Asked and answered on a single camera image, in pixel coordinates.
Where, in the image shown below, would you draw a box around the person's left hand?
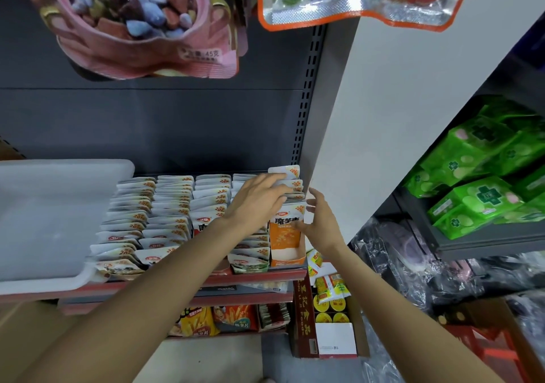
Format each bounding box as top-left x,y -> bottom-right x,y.
223,172 -> 295,237

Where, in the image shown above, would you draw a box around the person's right hand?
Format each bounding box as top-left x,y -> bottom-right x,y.
302,188 -> 349,256

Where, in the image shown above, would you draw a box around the orange display box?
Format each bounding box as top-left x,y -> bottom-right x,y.
267,165 -> 308,271

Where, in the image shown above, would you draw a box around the orange snack packet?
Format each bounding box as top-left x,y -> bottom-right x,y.
269,204 -> 306,269

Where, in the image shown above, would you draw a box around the red display box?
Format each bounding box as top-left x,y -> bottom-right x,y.
189,174 -> 233,276

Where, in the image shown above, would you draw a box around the green display box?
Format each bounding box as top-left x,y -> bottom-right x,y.
227,172 -> 272,275

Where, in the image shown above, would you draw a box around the blue display box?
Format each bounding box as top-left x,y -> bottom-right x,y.
136,174 -> 195,269

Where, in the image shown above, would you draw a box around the gold display box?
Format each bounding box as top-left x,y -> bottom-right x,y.
89,176 -> 158,281

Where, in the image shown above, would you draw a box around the white plastic bin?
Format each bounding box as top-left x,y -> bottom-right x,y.
0,159 -> 136,296

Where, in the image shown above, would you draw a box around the person's right forearm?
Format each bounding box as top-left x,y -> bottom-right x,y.
328,242 -> 504,383

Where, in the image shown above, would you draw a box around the person's left forearm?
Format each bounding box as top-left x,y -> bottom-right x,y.
17,221 -> 257,383

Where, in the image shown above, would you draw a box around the yellow snack packets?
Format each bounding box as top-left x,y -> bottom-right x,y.
307,251 -> 352,322

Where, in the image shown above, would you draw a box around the blue print cardboard carton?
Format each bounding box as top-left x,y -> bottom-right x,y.
0,302 -> 95,383

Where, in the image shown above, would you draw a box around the black plastic wrapped bundle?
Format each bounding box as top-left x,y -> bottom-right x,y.
353,217 -> 545,383

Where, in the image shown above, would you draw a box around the dark red white-label carton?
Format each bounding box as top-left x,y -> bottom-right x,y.
291,276 -> 371,360

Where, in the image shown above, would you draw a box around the row of orange chip bags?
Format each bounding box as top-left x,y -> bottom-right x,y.
170,302 -> 292,339

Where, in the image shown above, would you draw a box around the stack of green packs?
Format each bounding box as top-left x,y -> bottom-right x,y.
404,96 -> 545,241

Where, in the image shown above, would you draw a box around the hanging pink candy bag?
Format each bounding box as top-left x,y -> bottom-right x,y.
38,0 -> 248,80

